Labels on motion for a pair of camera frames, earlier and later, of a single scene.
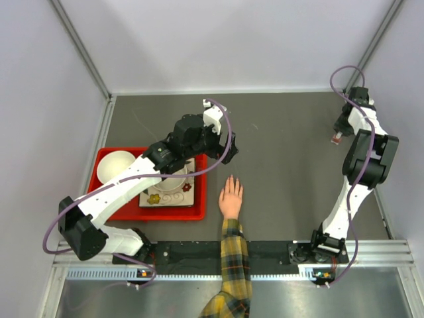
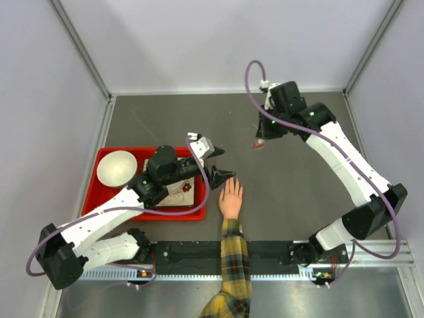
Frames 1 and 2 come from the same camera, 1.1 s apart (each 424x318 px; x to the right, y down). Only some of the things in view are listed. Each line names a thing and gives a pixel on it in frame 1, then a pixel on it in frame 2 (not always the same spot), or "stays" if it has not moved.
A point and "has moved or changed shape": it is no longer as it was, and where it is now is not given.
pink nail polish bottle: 336,140 has moved or changed shape
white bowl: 112,162 stays
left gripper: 218,150 -> 217,177
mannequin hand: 230,200 stays
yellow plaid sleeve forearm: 234,301 stays
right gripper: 338,127 -> 264,132
